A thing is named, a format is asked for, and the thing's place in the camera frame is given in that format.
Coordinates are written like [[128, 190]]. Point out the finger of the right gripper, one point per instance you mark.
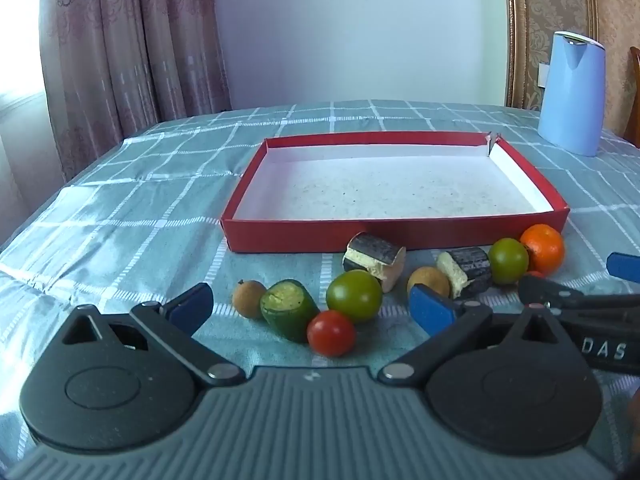
[[624, 266], [534, 290]]

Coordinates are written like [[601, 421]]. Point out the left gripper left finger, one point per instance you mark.
[[112, 382]]

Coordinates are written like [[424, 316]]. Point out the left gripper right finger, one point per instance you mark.
[[513, 384]]

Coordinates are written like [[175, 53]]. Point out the small green tomato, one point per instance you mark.
[[509, 261]]

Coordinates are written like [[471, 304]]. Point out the orange tangerine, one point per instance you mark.
[[545, 246]]

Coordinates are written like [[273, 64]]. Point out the eggplant piece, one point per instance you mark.
[[383, 260], [467, 269]]

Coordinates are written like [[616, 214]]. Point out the brown longan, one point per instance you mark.
[[246, 299], [430, 277]]

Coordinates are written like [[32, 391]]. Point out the large green tomato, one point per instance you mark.
[[357, 294]]

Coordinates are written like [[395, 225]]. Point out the green cucumber piece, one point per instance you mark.
[[288, 308]]

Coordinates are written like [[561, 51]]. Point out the teal checked tablecloth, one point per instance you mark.
[[142, 223]]

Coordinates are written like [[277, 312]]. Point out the light blue kettle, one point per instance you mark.
[[572, 109]]

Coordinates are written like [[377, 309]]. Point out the red cardboard box tray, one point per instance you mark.
[[417, 189]]

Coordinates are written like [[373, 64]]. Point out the pink patterned curtain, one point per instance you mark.
[[112, 68]]

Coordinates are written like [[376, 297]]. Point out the white wall socket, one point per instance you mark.
[[543, 70]]

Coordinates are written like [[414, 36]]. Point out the gold wall moulding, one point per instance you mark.
[[531, 25]]

